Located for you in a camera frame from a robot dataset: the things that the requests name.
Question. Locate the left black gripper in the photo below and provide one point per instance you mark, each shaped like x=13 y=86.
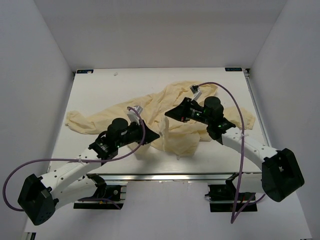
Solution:
x=150 y=135

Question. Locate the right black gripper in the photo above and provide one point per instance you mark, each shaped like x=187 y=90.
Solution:
x=181 y=112

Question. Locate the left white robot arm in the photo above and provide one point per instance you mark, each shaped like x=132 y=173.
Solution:
x=41 y=196

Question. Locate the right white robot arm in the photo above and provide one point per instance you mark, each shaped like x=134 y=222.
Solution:
x=281 y=174

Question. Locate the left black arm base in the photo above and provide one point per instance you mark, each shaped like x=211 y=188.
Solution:
x=110 y=197

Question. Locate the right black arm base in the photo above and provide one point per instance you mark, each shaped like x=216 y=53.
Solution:
x=221 y=199

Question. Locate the right blue corner label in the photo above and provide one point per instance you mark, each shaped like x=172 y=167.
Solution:
x=233 y=69

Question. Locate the blue corner label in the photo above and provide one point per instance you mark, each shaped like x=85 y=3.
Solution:
x=233 y=69
x=84 y=71

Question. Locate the left blue corner label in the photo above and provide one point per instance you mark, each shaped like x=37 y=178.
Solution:
x=84 y=71

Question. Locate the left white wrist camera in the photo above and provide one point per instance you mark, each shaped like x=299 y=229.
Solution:
x=134 y=113

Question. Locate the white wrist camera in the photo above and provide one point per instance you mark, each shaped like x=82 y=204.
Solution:
x=195 y=89
x=134 y=113

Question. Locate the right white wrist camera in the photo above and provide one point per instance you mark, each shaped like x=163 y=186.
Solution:
x=195 y=89

